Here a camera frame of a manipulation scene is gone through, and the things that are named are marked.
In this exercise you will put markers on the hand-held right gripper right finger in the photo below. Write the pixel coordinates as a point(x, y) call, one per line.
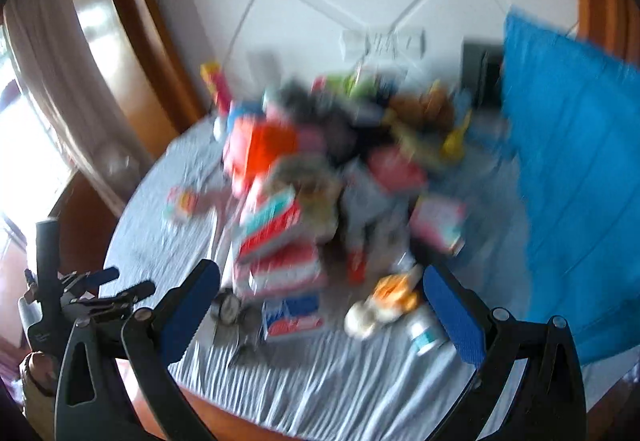
point(452, 316)

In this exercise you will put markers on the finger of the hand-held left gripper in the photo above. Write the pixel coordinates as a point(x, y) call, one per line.
point(127, 293)
point(97, 277)

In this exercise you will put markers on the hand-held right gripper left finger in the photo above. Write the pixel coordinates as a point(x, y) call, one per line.
point(190, 311)

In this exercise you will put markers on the blue plastic storage bin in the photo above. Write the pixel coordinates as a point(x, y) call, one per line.
point(565, 161)

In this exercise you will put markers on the round wooden desktop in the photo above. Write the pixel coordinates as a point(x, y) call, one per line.
point(210, 413)

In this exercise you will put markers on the person's left hand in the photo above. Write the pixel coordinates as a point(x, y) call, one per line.
point(37, 371)

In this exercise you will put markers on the white bottle teal label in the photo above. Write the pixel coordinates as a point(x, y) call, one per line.
point(425, 331)

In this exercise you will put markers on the small round dark clock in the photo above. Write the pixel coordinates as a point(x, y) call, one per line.
point(230, 308)

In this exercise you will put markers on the orange white plush toy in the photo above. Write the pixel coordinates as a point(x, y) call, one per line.
point(390, 298)

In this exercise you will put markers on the pink teal white pack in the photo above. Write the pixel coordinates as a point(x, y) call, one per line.
point(439, 223)

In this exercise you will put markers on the red white tissue pack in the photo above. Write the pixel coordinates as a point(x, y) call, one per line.
point(282, 271)

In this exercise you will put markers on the small colourful snack pack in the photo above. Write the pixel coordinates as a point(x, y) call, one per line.
point(180, 206)

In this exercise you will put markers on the blue red white pack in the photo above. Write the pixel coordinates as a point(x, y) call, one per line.
point(292, 316)

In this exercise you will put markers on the small red tube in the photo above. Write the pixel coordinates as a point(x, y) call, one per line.
point(357, 266)

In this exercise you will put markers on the green red tissue pack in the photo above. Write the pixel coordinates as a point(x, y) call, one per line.
point(272, 221)

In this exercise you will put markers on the silver grey pouch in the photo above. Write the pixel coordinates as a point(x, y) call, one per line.
point(375, 206)

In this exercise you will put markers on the grey striped tablecloth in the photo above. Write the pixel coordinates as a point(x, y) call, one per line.
point(320, 381)

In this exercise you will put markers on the flat red packet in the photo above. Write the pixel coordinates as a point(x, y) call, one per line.
point(397, 171)

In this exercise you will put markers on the small yellow toy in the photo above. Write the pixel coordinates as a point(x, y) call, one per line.
point(455, 141)

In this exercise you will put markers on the small white round object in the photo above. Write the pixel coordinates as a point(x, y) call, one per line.
point(218, 127)

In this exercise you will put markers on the brown plush bear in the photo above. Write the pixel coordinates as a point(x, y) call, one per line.
point(422, 108)

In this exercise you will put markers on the red yellow chip can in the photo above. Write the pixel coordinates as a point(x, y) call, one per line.
point(217, 86)

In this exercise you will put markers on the grey fuzzy plush toy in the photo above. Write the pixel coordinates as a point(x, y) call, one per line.
point(312, 101)

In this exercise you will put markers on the black box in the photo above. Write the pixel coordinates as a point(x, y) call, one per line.
point(477, 71)

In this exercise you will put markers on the green packet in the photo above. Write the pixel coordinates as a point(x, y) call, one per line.
point(350, 83)

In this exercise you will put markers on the white wall socket panel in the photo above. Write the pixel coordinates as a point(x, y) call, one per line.
point(382, 43)

